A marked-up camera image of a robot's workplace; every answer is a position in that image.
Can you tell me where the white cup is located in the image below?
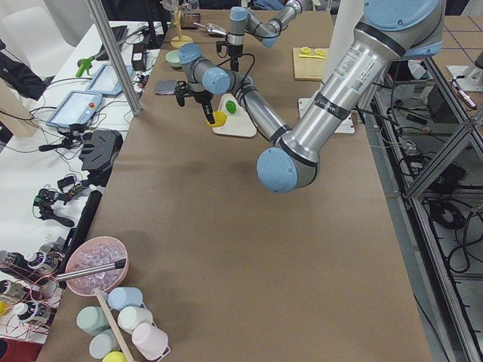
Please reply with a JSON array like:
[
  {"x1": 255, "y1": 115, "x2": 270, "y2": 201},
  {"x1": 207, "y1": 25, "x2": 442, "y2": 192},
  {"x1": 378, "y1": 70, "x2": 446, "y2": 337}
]
[{"x1": 117, "y1": 306, "x2": 153, "y2": 334}]

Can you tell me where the green lime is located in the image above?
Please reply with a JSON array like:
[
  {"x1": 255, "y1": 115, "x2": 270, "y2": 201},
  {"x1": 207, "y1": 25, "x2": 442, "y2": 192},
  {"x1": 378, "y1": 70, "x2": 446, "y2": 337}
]
[{"x1": 225, "y1": 100, "x2": 237, "y2": 115}]

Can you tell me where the yellow plastic knife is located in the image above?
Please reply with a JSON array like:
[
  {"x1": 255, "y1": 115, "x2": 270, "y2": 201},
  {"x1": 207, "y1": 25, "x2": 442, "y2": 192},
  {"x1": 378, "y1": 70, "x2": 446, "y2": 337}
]
[{"x1": 298, "y1": 54, "x2": 327, "y2": 60}]

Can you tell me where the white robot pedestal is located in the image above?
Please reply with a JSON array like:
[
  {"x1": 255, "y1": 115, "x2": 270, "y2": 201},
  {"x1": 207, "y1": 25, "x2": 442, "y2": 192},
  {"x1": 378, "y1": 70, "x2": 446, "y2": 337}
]
[{"x1": 293, "y1": 1, "x2": 386, "y2": 139}]

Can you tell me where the metal scoop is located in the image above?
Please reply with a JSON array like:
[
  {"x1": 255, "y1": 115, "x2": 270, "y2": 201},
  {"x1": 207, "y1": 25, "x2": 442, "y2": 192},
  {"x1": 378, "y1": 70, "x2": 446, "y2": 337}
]
[{"x1": 194, "y1": 23, "x2": 228, "y2": 38}]

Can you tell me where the blue teach pendant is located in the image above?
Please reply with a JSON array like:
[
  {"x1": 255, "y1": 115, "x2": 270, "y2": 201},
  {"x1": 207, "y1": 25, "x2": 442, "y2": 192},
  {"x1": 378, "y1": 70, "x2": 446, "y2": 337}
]
[
  {"x1": 46, "y1": 91, "x2": 103, "y2": 129},
  {"x1": 85, "y1": 64, "x2": 122, "y2": 97}
]

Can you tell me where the pink cup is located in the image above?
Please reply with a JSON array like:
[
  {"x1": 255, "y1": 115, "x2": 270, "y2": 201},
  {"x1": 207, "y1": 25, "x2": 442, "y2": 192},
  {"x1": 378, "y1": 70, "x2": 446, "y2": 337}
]
[{"x1": 131, "y1": 322, "x2": 170, "y2": 360}]

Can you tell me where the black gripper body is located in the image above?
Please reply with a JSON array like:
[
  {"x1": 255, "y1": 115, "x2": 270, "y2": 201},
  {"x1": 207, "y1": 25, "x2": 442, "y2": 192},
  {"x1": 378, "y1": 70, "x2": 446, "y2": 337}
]
[
  {"x1": 227, "y1": 44, "x2": 244, "y2": 58},
  {"x1": 193, "y1": 90, "x2": 214, "y2": 106}
]

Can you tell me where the cream rabbit tray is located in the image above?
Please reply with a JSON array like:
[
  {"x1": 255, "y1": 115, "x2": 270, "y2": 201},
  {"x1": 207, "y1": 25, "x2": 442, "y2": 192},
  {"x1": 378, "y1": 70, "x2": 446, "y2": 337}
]
[{"x1": 212, "y1": 94, "x2": 257, "y2": 138}]

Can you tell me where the pink bowl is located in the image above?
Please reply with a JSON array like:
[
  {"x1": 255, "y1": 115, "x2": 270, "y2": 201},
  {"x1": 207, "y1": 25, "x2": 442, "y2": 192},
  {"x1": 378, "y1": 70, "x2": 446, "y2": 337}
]
[{"x1": 65, "y1": 236, "x2": 129, "y2": 296}]

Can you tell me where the green bowl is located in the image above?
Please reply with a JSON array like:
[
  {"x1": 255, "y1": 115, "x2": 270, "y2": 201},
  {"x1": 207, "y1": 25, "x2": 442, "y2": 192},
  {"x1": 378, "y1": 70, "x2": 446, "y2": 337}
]
[{"x1": 165, "y1": 50, "x2": 182, "y2": 69}]

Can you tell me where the wooden cutting board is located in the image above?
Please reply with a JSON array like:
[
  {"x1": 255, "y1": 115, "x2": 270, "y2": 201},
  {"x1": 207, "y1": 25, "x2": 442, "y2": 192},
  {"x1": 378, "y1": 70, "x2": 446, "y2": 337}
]
[{"x1": 292, "y1": 47, "x2": 329, "y2": 81}]

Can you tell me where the green cup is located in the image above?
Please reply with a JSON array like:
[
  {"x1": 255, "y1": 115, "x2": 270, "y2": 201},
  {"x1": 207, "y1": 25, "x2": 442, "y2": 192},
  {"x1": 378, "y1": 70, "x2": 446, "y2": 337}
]
[{"x1": 76, "y1": 306, "x2": 110, "y2": 336}]

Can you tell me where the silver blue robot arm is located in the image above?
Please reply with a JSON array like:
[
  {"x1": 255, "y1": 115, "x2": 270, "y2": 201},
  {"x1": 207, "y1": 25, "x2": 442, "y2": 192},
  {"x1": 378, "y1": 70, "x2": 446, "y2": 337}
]
[
  {"x1": 177, "y1": 1, "x2": 446, "y2": 193},
  {"x1": 226, "y1": 1, "x2": 311, "y2": 71}
]

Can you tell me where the grey folded cloth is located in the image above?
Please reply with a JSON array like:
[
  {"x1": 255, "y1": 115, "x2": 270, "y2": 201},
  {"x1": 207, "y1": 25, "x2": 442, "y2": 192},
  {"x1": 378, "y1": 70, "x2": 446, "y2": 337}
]
[{"x1": 155, "y1": 79, "x2": 178, "y2": 95}]

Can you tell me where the yellow lemon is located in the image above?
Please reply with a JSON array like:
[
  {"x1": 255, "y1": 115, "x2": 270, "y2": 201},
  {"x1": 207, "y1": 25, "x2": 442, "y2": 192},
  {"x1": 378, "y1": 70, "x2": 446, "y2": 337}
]
[{"x1": 205, "y1": 111, "x2": 227, "y2": 128}]

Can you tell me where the wooden mug tree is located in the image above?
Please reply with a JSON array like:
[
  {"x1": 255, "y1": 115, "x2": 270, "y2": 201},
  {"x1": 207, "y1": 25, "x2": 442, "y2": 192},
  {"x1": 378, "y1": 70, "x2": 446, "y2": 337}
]
[{"x1": 162, "y1": 0, "x2": 193, "y2": 49}]

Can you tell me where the aluminium frame post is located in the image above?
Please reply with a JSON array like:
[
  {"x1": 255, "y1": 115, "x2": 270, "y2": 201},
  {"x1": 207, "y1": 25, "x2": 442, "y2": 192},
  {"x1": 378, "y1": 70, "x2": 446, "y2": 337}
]
[{"x1": 86, "y1": 0, "x2": 141, "y2": 116}]

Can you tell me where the blue cup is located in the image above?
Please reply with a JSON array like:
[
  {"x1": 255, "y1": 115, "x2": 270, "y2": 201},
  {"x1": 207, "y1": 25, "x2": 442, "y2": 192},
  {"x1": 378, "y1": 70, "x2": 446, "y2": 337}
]
[{"x1": 108, "y1": 287, "x2": 143, "y2": 311}]

